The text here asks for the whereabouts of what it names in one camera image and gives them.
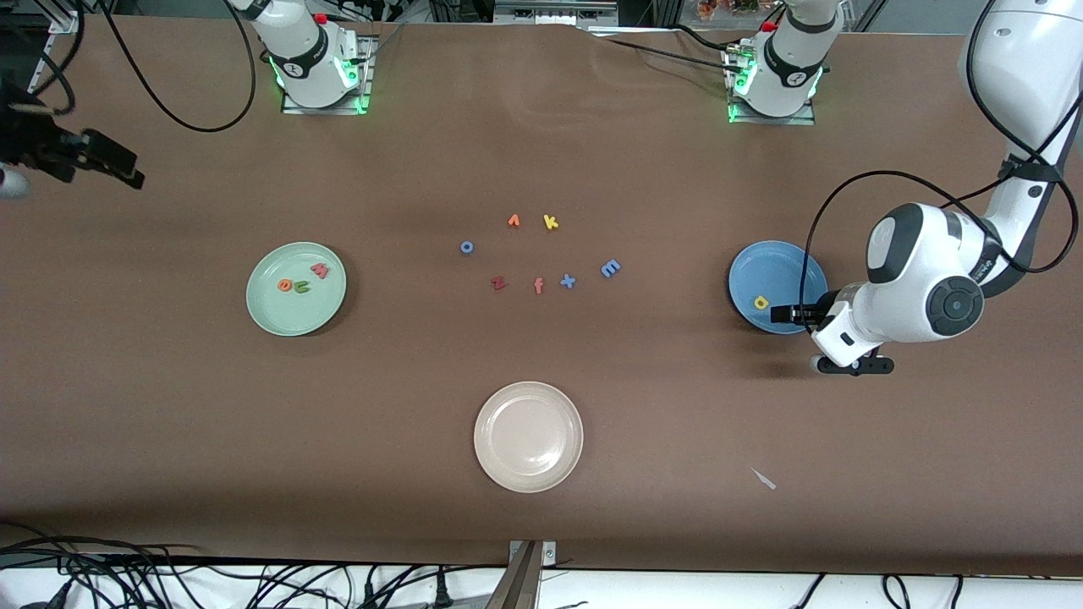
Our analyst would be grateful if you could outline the blue plate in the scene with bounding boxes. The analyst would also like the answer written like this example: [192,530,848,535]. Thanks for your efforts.
[728,240,829,336]

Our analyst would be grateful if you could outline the green plate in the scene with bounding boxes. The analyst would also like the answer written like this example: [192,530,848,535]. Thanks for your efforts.
[246,242,348,337]

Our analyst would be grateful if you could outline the beige plate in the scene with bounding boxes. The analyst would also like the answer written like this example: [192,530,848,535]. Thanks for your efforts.
[474,381,585,494]

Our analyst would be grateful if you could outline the orange plastic items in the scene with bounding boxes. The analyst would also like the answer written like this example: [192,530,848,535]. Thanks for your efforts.
[695,0,767,19]

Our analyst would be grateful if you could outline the grey aluminium beam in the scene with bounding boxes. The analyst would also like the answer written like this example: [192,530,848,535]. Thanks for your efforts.
[484,541,542,609]

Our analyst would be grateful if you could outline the silver metal box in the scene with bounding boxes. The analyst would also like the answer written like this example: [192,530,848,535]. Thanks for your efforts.
[493,0,620,26]

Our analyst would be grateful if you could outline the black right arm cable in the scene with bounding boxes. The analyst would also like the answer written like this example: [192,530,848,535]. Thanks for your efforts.
[0,0,257,134]

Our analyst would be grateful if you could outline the silver table corner rail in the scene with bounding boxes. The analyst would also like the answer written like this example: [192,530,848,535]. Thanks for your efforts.
[25,0,85,98]

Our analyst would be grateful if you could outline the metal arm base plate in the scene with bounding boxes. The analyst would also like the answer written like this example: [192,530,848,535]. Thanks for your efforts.
[726,47,818,126]
[282,34,374,116]

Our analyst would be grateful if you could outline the black table cable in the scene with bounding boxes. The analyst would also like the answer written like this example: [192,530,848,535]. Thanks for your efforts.
[588,32,735,75]

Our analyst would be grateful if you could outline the small metal bracket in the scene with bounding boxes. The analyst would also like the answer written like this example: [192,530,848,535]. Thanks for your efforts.
[508,540,558,568]

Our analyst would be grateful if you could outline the black floor cable tangle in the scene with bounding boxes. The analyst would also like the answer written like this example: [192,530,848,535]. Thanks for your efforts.
[0,520,509,609]

